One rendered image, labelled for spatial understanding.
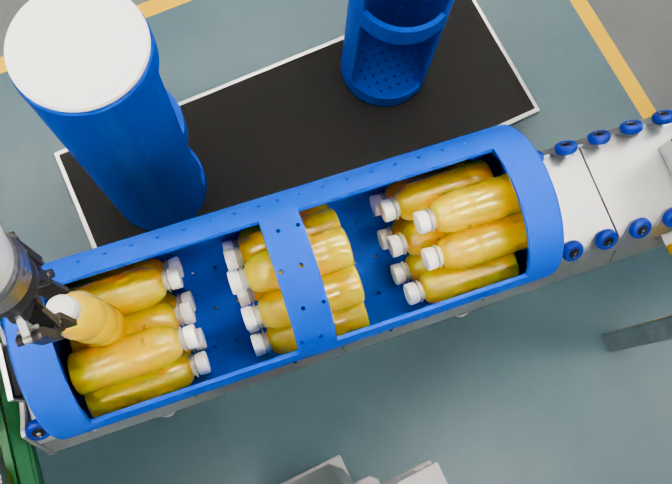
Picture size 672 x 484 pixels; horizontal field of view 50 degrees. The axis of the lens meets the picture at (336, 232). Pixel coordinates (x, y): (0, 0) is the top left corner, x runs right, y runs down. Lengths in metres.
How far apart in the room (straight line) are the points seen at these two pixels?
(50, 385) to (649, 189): 1.20
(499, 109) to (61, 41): 1.46
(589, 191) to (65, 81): 1.06
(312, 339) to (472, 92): 1.48
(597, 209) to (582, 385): 1.02
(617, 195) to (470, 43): 1.11
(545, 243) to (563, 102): 1.54
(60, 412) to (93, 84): 0.63
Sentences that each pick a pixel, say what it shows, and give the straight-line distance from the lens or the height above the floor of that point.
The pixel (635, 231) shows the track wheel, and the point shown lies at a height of 0.97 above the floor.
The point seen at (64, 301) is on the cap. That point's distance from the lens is 1.03.
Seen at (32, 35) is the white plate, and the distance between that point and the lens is 1.54.
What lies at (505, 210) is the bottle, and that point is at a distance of 1.23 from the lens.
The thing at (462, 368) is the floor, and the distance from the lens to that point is 2.37.
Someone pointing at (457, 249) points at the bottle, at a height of 1.14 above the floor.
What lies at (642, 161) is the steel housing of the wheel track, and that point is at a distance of 1.64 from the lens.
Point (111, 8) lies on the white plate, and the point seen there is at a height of 1.04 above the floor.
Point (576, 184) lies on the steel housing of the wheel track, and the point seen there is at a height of 0.93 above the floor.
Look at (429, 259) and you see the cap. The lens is 1.22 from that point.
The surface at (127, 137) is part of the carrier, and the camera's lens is 1.58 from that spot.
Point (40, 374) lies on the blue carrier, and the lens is 1.14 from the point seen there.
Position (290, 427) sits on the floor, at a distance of 2.30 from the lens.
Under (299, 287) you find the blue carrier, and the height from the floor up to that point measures 1.23.
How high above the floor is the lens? 2.30
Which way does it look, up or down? 75 degrees down
